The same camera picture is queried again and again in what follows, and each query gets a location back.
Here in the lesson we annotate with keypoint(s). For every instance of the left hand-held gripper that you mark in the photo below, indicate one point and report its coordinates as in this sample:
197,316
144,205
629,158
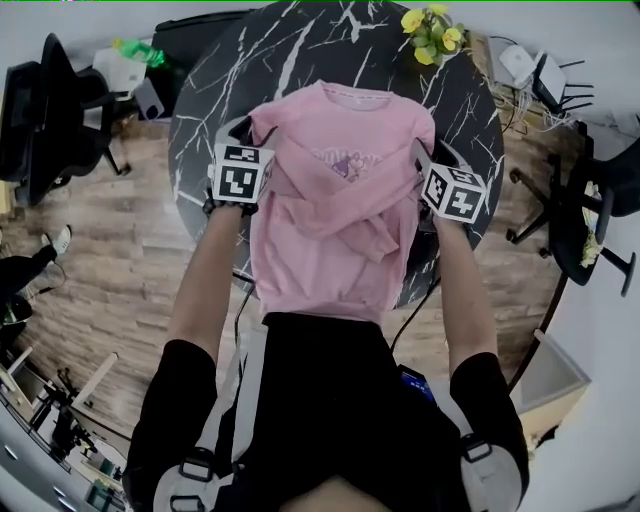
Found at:
240,175

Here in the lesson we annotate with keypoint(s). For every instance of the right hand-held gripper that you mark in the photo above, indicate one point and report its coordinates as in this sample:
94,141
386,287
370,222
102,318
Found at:
455,195

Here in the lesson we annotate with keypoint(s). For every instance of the pink sweatshirt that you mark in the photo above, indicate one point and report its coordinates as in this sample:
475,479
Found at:
330,270

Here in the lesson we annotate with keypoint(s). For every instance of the person's right forearm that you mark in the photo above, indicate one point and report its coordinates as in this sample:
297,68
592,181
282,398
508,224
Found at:
467,290

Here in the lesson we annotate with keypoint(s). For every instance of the person's left forearm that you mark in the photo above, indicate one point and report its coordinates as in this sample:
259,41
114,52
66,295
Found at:
205,280

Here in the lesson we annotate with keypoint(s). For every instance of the person's left hand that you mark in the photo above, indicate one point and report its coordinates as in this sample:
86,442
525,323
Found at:
225,205

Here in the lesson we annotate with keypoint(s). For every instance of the light grey smartphone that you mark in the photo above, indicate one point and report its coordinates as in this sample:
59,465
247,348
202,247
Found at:
149,100

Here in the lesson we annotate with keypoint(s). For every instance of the round black marble table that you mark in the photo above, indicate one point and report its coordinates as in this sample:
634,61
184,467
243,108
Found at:
300,40

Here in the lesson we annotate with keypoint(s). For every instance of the yellow potted flower plant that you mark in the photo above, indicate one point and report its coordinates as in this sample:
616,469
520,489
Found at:
432,35

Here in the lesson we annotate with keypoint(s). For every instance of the small white network box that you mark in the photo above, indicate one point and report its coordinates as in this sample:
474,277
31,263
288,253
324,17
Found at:
517,62

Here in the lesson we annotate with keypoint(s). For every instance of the white router with black antennas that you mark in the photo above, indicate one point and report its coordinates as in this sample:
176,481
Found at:
550,77

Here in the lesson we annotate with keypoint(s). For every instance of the green plastic bottle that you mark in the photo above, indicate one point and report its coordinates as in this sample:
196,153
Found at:
140,52

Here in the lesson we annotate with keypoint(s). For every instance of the white plastic box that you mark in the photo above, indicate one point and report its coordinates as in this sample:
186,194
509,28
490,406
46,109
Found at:
115,70

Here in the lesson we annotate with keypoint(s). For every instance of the pale yellow flower bouquet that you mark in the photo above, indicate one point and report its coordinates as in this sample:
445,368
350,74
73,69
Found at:
591,245

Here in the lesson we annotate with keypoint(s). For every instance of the black mesh office chair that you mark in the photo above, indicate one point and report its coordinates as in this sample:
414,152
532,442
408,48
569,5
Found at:
620,185
40,115

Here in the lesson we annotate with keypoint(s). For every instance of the black phone with lit screen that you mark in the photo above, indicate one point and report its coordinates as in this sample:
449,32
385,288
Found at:
417,385

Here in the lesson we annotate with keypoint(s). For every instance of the grey backpack harness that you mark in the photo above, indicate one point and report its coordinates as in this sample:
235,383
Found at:
250,370

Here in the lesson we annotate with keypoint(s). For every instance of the wooden desk with white legs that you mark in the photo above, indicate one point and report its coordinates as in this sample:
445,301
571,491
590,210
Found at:
545,415

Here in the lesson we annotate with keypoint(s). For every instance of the black and green device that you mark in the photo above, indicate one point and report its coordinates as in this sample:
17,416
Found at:
12,315

